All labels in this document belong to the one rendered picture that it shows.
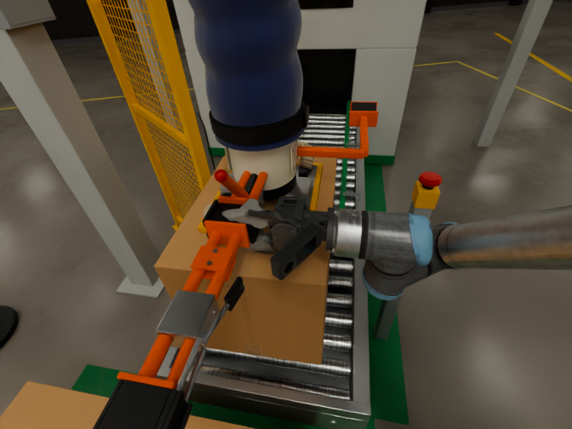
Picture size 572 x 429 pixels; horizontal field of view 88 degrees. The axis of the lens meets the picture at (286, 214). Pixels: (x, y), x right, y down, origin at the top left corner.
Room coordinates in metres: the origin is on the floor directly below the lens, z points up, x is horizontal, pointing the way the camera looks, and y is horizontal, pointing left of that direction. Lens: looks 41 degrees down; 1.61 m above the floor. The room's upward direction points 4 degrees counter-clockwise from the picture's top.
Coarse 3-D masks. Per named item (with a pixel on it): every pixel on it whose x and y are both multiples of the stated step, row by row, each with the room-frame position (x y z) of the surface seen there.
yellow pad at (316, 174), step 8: (296, 168) 0.80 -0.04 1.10; (312, 168) 0.79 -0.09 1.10; (320, 168) 0.80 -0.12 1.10; (296, 176) 0.75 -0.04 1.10; (304, 176) 0.73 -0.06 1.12; (312, 176) 0.75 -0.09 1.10; (320, 176) 0.75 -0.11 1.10; (312, 184) 0.71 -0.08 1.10; (312, 192) 0.67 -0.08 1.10; (296, 200) 0.60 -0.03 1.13; (312, 200) 0.64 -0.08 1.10; (312, 208) 0.60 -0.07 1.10
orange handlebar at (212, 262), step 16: (368, 144) 0.71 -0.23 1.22; (256, 192) 0.53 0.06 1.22; (208, 240) 0.39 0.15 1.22; (240, 240) 0.39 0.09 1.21; (208, 256) 0.35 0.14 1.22; (224, 256) 0.34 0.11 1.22; (192, 272) 0.32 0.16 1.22; (208, 272) 0.33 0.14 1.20; (224, 272) 0.31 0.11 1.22; (192, 288) 0.29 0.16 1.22; (208, 288) 0.29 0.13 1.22; (160, 336) 0.21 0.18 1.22; (160, 352) 0.19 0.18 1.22; (144, 368) 0.17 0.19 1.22; (176, 368) 0.16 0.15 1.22; (176, 384) 0.15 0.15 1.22
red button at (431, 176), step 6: (420, 174) 0.82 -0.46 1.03; (426, 174) 0.81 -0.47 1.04; (432, 174) 0.80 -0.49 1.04; (438, 174) 0.80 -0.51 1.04; (420, 180) 0.79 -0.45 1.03; (426, 180) 0.78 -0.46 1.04; (432, 180) 0.77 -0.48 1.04; (438, 180) 0.77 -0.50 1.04; (426, 186) 0.78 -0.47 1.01; (432, 186) 0.77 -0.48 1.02
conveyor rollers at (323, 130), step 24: (312, 120) 2.41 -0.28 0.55; (336, 120) 2.37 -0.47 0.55; (312, 144) 2.04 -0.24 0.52; (336, 144) 2.00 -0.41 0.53; (336, 168) 1.65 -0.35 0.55; (336, 192) 1.39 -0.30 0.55; (336, 264) 0.86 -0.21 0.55; (336, 336) 0.52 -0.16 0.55; (264, 360) 0.46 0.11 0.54; (288, 360) 0.45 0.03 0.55; (336, 360) 0.44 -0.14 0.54; (264, 384) 0.38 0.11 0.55; (288, 384) 0.37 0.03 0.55; (312, 384) 0.37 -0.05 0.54
